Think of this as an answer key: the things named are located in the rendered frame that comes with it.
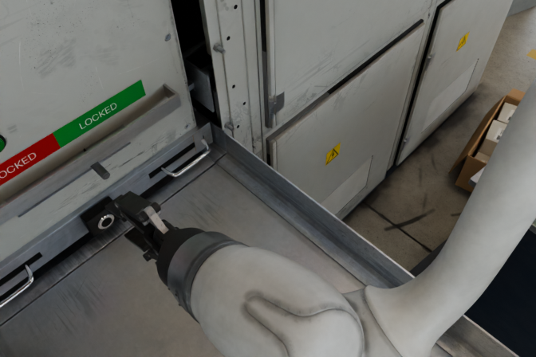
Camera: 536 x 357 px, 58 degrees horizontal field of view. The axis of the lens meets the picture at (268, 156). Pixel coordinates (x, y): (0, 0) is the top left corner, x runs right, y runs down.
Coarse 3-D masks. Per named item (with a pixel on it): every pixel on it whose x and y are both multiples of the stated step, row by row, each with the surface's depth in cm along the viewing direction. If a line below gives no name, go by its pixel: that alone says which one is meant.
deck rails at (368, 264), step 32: (224, 160) 100; (256, 160) 93; (256, 192) 95; (288, 192) 91; (320, 224) 89; (352, 256) 86; (384, 256) 78; (0, 352) 77; (448, 352) 75; (480, 352) 74; (512, 352) 68
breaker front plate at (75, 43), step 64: (0, 0) 56; (64, 0) 62; (128, 0) 69; (0, 64) 60; (64, 64) 67; (128, 64) 75; (0, 128) 65; (0, 192) 71; (64, 192) 80; (0, 256) 78
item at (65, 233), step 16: (192, 128) 96; (208, 128) 98; (176, 144) 93; (192, 144) 97; (160, 160) 92; (176, 160) 96; (128, 176) 89; (144, 176) 91; (160, 176) 95; (112, 192) 87; (80, 208) 84; (64, 224) 83; (80, 224) 85; (32, 240) 81; (48, 240) 82; (64, 240) 85; (16, 256) 79; (32, 256) 81; (48, 256) 84; (0, 272) 78; (16, 272) 81; (0, 288) 80
